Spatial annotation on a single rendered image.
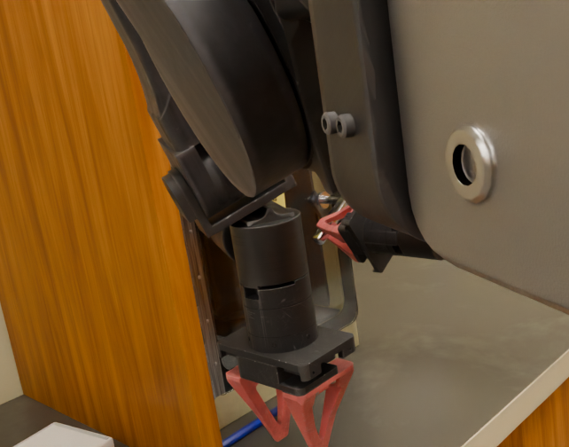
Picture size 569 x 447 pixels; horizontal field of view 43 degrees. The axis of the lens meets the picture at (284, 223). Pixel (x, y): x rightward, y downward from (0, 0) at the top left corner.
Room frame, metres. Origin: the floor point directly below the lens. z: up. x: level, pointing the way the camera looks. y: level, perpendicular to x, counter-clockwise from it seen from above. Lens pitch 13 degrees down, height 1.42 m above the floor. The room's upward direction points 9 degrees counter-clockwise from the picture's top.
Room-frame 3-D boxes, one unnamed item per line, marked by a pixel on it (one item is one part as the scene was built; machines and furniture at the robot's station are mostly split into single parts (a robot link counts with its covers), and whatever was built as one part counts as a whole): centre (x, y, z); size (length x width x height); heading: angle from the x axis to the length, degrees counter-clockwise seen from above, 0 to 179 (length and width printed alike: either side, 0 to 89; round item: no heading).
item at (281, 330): (0.55, 0.01, 1.21); 0.10 x 0.07 x 0.07; 44
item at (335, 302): (0.98, 0.02, 1.19); 0.30 x 0.01 x 0.40; 133
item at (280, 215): (0.56, 0.02, 1.27); 0.07 x 0.06 x 0.07; 17
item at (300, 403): (0.55, 0.01, 1.14); 0.07 x 0.07 x 0.09; 44
